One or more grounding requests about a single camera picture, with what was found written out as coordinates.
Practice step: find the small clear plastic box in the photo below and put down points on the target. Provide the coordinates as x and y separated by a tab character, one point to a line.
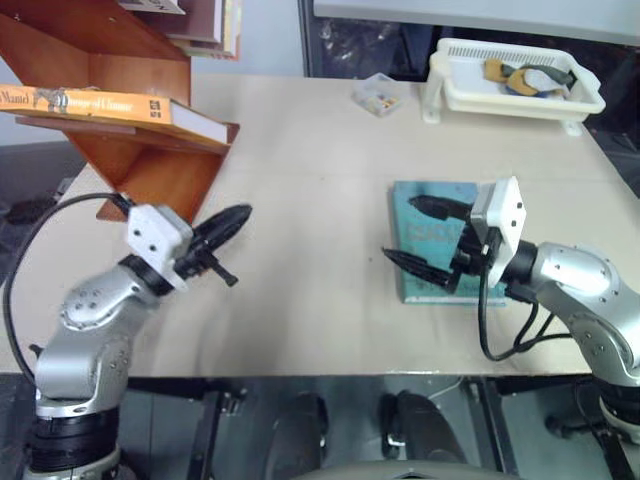
377	95

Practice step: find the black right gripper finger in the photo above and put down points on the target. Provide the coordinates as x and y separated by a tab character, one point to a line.
440	207
420	267

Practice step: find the blue and yellow cloth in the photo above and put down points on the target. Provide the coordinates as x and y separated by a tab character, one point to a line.
522	84

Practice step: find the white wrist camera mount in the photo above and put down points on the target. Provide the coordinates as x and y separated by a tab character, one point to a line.
505	210
150	235

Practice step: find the orange paperback book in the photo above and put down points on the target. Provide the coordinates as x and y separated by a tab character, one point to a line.
100	105

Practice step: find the books on upper shelf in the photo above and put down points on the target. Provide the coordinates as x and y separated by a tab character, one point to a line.
232	30

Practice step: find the grey green cloth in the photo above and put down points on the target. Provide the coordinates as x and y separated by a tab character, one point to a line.
550	75

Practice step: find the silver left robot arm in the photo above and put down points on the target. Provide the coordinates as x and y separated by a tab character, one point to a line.
85	350

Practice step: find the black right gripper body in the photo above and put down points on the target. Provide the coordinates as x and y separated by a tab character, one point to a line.
470	255

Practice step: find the mustard yellow cloth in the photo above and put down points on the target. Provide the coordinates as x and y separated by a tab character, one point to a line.
494	70

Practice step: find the white book with black lettering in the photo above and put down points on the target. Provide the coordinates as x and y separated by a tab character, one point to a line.
155	5

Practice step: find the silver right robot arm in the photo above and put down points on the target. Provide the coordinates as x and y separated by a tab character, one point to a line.
575	280

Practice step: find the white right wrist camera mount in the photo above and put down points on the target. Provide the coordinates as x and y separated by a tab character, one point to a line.
505	210

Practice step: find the teal hardcover book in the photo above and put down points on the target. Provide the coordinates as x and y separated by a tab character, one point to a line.
430	240

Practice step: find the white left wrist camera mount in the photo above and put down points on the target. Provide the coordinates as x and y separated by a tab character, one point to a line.
150	235

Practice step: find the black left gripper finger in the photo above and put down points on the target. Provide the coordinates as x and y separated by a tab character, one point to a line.
230	217
227	237

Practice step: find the white plastic basket rack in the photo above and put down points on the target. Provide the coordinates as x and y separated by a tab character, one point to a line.
460	80

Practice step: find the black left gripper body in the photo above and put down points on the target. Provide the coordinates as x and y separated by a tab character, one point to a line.
200	257

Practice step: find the wooden bookshelf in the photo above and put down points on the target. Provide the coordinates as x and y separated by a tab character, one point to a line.
150	170

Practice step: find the maroon book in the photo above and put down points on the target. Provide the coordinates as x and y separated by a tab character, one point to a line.
200	20

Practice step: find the black metal table frame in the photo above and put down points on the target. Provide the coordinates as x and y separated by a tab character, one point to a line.
170	387

